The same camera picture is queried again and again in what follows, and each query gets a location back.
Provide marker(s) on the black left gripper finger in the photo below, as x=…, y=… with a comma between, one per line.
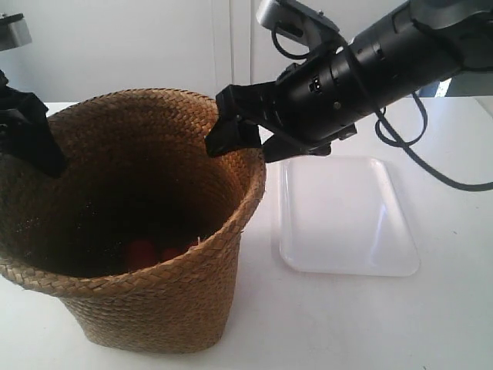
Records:
x=26, y=135

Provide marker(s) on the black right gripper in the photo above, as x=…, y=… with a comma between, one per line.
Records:
x=300, y=113

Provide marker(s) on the woven brown wicker basket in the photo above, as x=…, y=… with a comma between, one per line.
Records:
x=137, y=169

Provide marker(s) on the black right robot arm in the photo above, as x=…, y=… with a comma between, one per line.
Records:
x=418, y=43

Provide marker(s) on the red cylinder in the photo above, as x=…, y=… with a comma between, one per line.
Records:
x=140, y=254

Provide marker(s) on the white cabinet doors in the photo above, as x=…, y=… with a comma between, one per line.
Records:
x=82, y=49

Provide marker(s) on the white plastic tray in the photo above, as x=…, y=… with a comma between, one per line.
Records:
x=341, y=215

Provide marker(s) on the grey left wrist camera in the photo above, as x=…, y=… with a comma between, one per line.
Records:
x=14, y=31

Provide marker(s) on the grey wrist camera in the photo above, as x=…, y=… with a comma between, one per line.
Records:
x=297, y=22
x=14, y=31

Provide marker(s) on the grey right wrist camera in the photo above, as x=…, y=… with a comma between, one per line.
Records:
x=297, y=22

